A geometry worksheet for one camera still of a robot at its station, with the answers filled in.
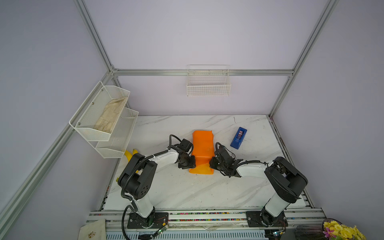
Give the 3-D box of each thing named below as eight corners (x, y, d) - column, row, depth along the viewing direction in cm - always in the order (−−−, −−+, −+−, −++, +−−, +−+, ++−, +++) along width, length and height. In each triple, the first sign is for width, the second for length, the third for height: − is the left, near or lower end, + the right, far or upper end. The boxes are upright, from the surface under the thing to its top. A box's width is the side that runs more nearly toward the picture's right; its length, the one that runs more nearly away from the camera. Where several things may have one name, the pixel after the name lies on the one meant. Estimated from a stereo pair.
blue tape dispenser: (229, 146, 104) (231, 140, 99) (237, 132, 113) (239, 126, 107) (238, 150, 102) (240, 144, 97) (245, 135, 111) (247, 129, 105)
